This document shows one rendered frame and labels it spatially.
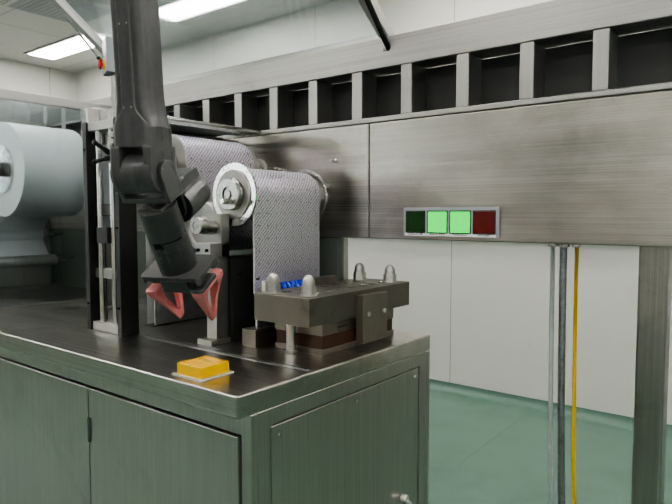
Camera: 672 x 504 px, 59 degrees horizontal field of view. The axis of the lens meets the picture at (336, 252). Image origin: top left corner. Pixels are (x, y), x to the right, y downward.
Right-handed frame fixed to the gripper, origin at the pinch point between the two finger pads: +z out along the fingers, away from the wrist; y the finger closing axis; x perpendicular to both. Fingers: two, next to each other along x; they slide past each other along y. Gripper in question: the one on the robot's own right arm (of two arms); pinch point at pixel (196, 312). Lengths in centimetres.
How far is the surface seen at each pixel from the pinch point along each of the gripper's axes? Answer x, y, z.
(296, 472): -0.5, -8.8, 38.2
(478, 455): -136, -22, 198
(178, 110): -107, 67, 2
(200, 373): -3.2, 6.6, 17.2
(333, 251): -66, 3, 31
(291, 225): -52, 7, 15
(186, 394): 0.4, 8.2, 19.1
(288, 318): -25.4, -1.3, 21.7
